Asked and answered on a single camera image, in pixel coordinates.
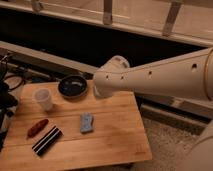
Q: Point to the black equipment on left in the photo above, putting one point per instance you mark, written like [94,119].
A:
[6,99]

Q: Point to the black round bowl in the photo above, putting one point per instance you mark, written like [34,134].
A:
[72,86]

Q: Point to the metal window frame rail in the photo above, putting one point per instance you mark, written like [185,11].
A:
[187,21]

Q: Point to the wooden cutting board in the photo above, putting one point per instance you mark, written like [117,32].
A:
[118,134]

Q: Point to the translucent white plastic cup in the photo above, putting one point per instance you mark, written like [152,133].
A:
[43,97]

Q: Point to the black white striped block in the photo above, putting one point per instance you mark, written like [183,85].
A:
[46,141]

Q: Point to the brown sausage toy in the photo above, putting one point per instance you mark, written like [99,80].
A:
[36,128]

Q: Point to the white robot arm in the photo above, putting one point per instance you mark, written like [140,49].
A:
[188,76]

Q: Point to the blue sponge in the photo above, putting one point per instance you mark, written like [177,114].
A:
[86,123]

